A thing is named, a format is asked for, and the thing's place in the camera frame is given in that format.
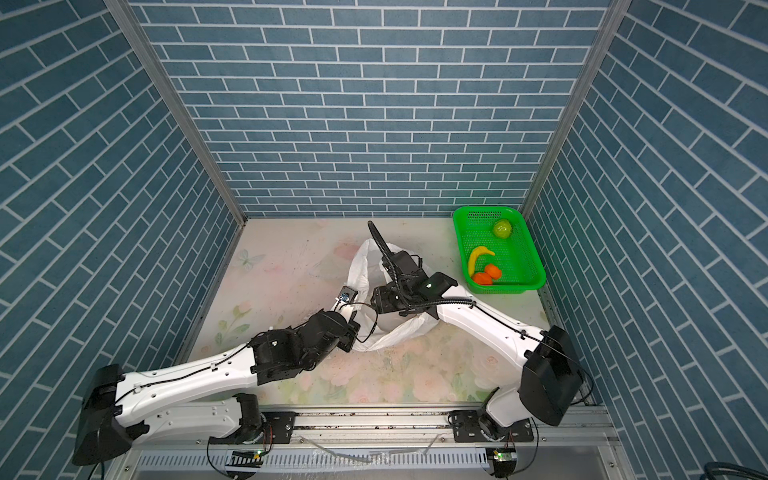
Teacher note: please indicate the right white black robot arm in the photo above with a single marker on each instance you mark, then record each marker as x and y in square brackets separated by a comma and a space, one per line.
[547, 376]

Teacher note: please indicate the left corner aluminium post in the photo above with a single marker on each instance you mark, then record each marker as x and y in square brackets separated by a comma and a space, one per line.
[141, 45]

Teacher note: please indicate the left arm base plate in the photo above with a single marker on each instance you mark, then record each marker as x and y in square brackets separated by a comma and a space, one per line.
[264, 427]

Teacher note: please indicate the green pear fruit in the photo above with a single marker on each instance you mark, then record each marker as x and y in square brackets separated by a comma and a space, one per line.
[502, 228]

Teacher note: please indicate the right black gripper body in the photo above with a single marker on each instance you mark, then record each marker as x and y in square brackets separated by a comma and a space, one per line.
[393, 298]

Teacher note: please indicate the white plastic bag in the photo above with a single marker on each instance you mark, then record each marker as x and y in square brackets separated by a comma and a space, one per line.
[378, 331]

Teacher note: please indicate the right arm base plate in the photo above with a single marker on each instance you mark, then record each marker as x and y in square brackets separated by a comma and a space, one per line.
[489, 426]

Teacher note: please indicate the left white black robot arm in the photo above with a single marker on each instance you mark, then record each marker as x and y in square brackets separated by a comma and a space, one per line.
[117, 405]

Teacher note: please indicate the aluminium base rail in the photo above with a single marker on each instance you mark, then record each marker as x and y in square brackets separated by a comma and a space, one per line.
[386, 442]

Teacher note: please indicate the right corner aluminium post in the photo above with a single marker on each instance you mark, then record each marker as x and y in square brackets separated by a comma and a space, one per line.
[596, 55]

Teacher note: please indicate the yellow lemon fruit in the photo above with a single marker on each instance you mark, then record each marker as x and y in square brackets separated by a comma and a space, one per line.
[474, 255]

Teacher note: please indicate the green plastic basket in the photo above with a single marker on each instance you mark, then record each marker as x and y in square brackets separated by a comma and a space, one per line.
[517, 257]

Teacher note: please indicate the orange fruit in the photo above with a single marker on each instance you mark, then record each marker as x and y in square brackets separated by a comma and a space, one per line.
[493, 271]
[482, 278]

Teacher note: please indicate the corner aluminium post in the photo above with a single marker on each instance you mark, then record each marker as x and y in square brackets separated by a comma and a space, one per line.
[141, 45]
[596, 55]

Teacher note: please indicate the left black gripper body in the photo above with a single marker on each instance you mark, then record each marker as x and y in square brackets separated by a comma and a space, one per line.
[348, 338]

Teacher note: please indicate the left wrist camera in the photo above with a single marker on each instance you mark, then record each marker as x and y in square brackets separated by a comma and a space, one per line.
[347, 295]

